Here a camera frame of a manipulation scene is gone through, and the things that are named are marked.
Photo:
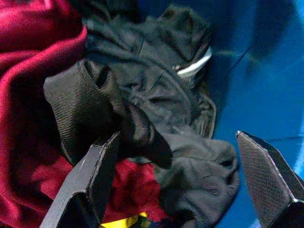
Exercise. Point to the black garment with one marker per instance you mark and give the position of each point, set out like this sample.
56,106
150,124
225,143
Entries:
152,95

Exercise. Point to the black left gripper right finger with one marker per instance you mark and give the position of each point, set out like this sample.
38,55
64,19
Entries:
266,180

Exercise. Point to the dark red garment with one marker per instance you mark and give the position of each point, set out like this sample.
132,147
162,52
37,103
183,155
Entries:
28,95

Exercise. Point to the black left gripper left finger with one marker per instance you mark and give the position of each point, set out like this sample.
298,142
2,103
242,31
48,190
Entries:
90,180

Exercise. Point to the blue laundry basket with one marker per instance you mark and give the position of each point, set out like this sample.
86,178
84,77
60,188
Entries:
261,83

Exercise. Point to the yellow cloth item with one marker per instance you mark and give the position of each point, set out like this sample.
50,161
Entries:
126,222

